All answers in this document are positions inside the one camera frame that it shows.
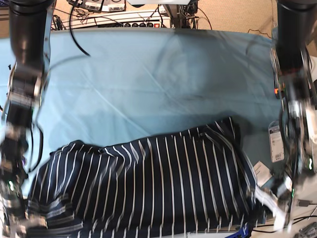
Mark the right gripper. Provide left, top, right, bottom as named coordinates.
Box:
left=0, top=208, right=47, bottom=238

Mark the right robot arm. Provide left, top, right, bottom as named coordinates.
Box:
left=0, top=0, right=55, bottom=238

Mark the black power adapter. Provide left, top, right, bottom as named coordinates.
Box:
left=297, top=199, right=311, bottom=207

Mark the orange black utility knife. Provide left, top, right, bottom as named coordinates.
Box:
left=274, top=84, right=280, bottom=99

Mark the clear plastic blister pack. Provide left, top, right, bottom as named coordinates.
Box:
left=268, top=120, right=284, bottom=163

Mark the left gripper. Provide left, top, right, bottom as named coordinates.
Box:
left=254, top=171, right=299, bottom=230

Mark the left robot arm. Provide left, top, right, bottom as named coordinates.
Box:
left=255, top=0, right=317, bottom=232

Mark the navy white striped t-shirt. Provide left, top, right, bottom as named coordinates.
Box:
left=27, top=117, right=261, bottom=238

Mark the blue clamp bottom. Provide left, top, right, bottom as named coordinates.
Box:
left=235, top=224, right=253, bottom=238

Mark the white square card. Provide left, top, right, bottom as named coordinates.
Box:
left=254, top=161, right=271, bottom=187

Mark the white power strip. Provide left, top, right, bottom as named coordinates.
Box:
left=52, top=9, right=172, bottom=30

